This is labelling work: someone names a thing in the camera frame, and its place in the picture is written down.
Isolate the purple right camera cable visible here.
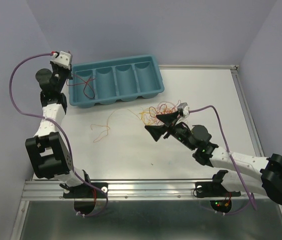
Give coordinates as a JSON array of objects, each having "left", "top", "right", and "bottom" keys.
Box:
[{"left": 188, "top": 105, "right": 258, "bottom": 216}]

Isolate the aluminium front mounting rail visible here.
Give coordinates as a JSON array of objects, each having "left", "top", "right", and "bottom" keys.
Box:
[{"left": 20, "top": 177, "right": 282, "bottom": 201}]

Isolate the red wire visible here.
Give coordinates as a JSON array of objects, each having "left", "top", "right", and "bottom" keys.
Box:
[{"left": 67, "top": 73, "right": 97, "bottom": 100}]

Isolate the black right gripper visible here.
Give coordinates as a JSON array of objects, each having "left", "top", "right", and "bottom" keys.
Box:
[{"left": 144, "top": 110, "right": 196, "bottom": 151}]

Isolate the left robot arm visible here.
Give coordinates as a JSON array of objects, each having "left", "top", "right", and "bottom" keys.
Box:
[{"left": 25, "top": 61, "right": 92, "bottom": 197}]

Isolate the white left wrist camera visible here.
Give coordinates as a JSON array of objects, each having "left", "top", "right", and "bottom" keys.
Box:
[{"left": 50, "top": 51, "right": 73, "bottom": 71}]

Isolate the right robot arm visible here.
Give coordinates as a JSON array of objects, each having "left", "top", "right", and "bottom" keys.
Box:
[{"left": 144, "top": 112, "right": 282, "bottom": 205}]

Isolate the teal four-compartment tray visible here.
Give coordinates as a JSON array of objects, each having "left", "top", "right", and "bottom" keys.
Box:
[{"left": 68, "top": 54, "right": 165, "bottom": 108}]

